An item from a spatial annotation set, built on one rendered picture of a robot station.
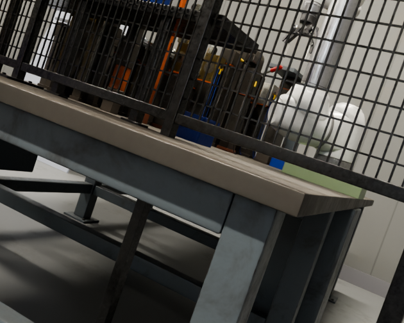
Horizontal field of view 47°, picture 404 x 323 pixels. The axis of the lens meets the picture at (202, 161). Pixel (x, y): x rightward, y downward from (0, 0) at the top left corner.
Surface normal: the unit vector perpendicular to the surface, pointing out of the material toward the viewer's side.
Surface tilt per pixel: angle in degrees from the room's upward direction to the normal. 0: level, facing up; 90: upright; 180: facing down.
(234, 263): 90
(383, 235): 90
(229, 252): 90
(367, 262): 90
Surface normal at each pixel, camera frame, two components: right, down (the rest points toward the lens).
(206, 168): -0.38, -0.08
